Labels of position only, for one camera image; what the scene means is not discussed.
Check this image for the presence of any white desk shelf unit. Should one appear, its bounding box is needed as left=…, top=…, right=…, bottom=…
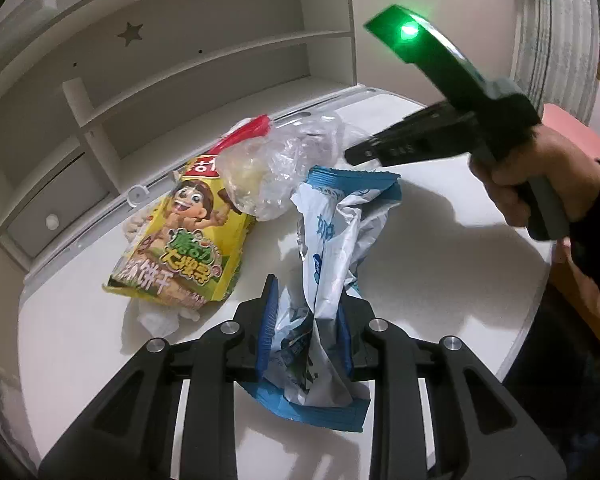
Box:
left=0, top=0, right=362, bottom=283

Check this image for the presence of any blue and white snack wrapper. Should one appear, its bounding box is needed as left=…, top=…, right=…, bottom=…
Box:
left=240, top=165, right=402, bottom=434

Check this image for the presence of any pale patterned curtain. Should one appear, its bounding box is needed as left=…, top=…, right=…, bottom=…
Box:
left=511, top=0, right=600, bottom=127

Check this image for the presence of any pink blanket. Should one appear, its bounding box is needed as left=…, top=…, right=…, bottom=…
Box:
left=542, top=102, right=600, bottom=162

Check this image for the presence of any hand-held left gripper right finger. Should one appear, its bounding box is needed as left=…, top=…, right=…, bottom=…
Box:
left=336, top=292, right=567, bottom=480

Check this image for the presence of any white drawer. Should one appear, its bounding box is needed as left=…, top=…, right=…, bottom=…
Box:
left=5, top=151, right=115, bottom=257

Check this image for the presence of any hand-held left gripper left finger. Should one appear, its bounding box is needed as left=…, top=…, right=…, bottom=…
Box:
left=39, top=274, right=281, bottom=480

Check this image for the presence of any white crumpled tissue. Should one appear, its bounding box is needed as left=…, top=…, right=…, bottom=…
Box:
left=121, top=297, right=204, bottom=342

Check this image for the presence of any clear plastic bag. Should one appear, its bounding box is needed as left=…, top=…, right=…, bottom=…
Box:
left=215, top=111, right=377, bottom=223

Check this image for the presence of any yellow cartoon snack bag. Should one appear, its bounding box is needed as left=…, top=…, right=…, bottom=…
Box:
left=102, top=114, right=272, bottom=312

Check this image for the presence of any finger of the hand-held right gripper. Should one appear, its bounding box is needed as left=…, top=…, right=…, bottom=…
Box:
left=372, top=101, right=461, bottom=140
left=344, top=120, right=481, bottom=167

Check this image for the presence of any person's right hand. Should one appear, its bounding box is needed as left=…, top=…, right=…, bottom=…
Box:
left=469, top=124, right=600, bottom=231

